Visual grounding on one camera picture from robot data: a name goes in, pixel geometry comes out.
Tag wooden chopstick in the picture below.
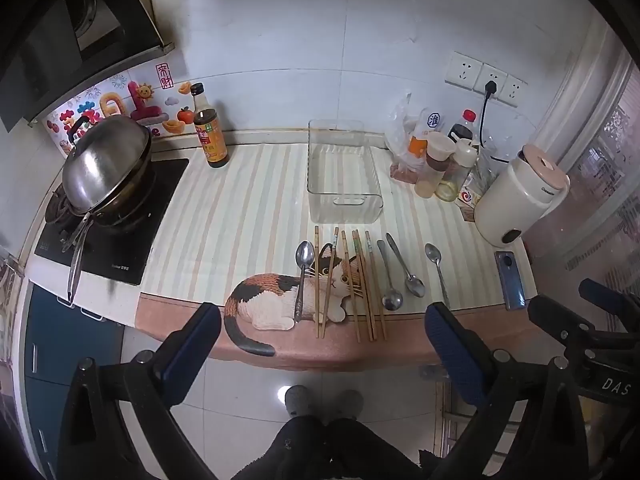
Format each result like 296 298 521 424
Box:
365 230 388 340
320 227 340 340
341 230 362 344
313 225 321 339
351 230 374 343
355 229 378 342

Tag cat-shaped mat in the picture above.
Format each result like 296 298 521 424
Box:
223 242 366 357

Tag steel wok lid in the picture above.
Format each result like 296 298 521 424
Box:
62 115 151 213

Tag person's legs in black trousers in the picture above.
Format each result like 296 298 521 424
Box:
235 417 441 480

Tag black range hood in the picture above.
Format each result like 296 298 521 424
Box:
0 0 173 133

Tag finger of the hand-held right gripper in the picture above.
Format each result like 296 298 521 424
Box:
526 295 603 358
578 278 640 322

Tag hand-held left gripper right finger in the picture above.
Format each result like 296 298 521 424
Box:
424 302 591 480

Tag black plug and cable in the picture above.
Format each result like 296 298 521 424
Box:
479 80 512 163

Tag colourful wall sticker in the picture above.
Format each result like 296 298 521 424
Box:
45 62 196 143

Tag cream electric kettle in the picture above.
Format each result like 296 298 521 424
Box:
473 144 571 248

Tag small red and white packet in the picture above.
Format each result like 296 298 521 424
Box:
455 180 485 209

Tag dark soy sauce bottle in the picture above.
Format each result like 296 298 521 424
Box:
190 82 231 169

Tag blue smartphone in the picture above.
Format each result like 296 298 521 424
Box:
494 251 527 311

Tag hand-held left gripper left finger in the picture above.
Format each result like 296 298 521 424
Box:
57 302 223 480

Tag frosted window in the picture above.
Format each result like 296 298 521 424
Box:
525 35 640 286

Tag white bottle with orange label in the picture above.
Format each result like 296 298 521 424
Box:
407 107 446 167

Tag grey slipper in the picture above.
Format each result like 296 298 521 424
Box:
285 385 316 418
327 390 364 421

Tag clear oil bottle cream cap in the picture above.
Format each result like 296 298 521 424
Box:
435 139 478 202

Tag black gas stove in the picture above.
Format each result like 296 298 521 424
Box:
35 157 190 286

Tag steel spoon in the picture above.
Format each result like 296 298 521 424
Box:
293 240 315 323
376 239 404 311
385 232 426 298
424 243 451 309

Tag dark bottle with red cap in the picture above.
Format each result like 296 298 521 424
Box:
447 109 478 147

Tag white ceramic bowl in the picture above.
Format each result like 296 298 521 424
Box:
414 132 457 198

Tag striped table mat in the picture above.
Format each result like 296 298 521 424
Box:
141 142 501 313

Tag white wall outlet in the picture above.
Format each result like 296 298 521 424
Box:
445 51 483 88
500 74 528 107
472 62 508 98

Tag blue cabinet door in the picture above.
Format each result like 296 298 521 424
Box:
20 285 126 480

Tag clear plastic container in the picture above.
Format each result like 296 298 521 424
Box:
307 118 385 224

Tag dark wok with steel handle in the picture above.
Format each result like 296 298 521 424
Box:
60 145 158 306

